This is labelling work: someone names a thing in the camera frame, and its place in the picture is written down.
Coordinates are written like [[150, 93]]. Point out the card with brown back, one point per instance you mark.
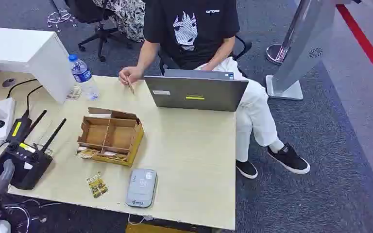
[[130, 86]]

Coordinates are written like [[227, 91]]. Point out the black router with antennas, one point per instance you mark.
[[28, 160]]

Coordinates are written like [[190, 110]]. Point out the white power strip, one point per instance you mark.
[[5, 115]]

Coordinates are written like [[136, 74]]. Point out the card in wooden box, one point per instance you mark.
[[86, 153], [114, 155]]

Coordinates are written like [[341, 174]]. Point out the yellow printed card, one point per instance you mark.
[[97, 186]]

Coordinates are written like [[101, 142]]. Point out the clear plastic wrapper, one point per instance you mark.
[[74, 93]]

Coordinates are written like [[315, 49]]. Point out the wooden card box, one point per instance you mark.
[[122, 136]]

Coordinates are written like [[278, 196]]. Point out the clear water bottle blue cap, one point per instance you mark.
[[82, 75]]

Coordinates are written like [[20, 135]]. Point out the grey card reader device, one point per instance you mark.
[[141, 188]]

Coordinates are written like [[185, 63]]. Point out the yellow box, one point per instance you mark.
[[151, 229]]

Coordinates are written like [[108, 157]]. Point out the person's hand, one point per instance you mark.
[[130, 74]]

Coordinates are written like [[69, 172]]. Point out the person in patterned clothing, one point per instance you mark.
[[130, 19]]

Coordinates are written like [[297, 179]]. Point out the grey laptop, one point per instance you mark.
[[199, 93]]

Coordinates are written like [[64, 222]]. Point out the white standing kiosk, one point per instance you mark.
[[302, 48]]

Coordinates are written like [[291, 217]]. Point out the chrome stanchion post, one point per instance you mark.
[[278, 51]]

